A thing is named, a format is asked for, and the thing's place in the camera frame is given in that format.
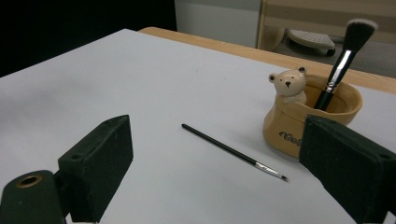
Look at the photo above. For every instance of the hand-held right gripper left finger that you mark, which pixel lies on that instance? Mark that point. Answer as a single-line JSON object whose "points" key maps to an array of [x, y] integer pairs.
{"points": [[96, 168]]}

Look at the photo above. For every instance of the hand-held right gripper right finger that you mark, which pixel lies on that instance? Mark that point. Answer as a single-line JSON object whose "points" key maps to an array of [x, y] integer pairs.
{"points": [[351, 168]]}

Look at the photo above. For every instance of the tan bear brush holder cup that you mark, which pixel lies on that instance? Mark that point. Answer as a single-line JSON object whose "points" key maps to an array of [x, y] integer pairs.
{"points": [[285, 124]]}

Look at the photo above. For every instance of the large black makeup brush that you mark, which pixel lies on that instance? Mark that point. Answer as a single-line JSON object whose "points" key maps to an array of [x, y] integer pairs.
{"points": [[339, 65]]}

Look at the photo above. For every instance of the thin black makeup brush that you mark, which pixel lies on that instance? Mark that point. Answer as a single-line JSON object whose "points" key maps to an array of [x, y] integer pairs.
{"points": [[224, 147]]}

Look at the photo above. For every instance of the white table cover sheet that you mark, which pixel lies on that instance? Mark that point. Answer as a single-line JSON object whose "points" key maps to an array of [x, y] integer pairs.
{"points": [[155, 93]]}

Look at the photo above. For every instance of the grey foot pedal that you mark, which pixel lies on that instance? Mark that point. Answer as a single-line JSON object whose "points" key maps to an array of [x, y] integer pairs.
{"points": [[311, 40]]}

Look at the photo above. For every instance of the black curtain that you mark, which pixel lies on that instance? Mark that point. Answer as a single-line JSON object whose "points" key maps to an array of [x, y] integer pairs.
{"points": [[62, 28]]}

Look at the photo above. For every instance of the white cabinet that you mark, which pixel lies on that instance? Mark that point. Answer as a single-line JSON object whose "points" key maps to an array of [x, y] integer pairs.
{"points": [[218, 20]]}

